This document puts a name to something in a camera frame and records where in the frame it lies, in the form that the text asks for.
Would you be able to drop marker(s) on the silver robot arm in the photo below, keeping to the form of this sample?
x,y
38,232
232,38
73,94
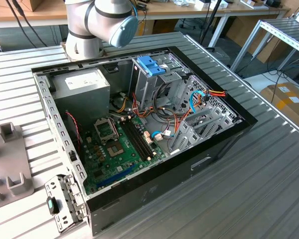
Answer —
x,y
82,15

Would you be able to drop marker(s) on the grey metal disk bay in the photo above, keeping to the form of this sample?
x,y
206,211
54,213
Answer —
x,y
187,134

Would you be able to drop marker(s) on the black RAM slot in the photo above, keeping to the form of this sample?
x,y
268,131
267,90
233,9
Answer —
x,y
134,142
142,138

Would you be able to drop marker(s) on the silver metal drive cage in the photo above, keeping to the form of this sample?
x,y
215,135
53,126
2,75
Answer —
x,y
142,87

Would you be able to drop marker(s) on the CPU socket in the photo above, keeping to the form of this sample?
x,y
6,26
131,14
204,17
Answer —
x,y
115,150

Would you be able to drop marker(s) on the green motherboard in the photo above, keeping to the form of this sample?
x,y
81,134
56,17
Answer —
x,y
119,161

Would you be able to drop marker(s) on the blue plastic drive latch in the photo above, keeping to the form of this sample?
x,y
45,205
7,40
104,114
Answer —
x,y
149,64

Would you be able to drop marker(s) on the blue expansion slot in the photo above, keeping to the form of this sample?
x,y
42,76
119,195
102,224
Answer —
x,y
114,176

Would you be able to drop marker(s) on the grey power supply unit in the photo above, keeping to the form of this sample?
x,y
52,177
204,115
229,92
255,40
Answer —
x,y
82,99

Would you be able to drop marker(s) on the black open PC case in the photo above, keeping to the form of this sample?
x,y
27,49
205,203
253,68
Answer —
x,y
164,189

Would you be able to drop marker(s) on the small brown cardboard box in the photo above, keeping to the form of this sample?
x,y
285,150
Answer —
x,y
162,26

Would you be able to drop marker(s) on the long wooden desk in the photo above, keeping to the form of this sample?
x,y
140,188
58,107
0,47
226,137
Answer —
x,y
177,10

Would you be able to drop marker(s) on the black teal latch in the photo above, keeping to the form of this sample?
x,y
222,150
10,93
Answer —
x,y
51,205

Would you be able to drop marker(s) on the cardboard box with labels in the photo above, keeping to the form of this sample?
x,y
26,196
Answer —
x,y
284,104

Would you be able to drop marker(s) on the grey parts rack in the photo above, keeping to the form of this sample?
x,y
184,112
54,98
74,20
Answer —
x,y
10,159

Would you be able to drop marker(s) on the metal slat table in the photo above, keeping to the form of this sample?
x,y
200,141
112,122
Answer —
x,y
284,30

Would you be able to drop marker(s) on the silver hinged slot bracket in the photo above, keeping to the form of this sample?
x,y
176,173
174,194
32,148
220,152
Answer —
x,y
64,199

